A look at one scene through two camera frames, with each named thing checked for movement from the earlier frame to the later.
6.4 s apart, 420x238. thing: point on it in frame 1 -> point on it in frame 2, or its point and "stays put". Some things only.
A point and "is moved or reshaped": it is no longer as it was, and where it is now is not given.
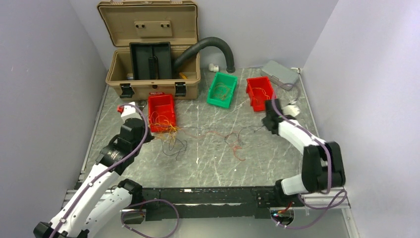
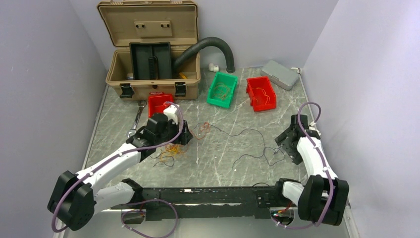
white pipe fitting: (213, 68) stays put
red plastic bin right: (259, 89) stays put
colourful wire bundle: (160, 123) is moved or reshaped
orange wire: (222, 91) stays put
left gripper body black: (148, 137) -> (181, 139)
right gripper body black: (264, 121) -> (288, 147)
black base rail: (189, 204) stays put
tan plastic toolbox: (127, 22) stays put
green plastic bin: (222, 89) stays put
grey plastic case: (280, 75) stays put
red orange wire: (235, 147) -> (205, 128)
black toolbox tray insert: (151, 60) stays put
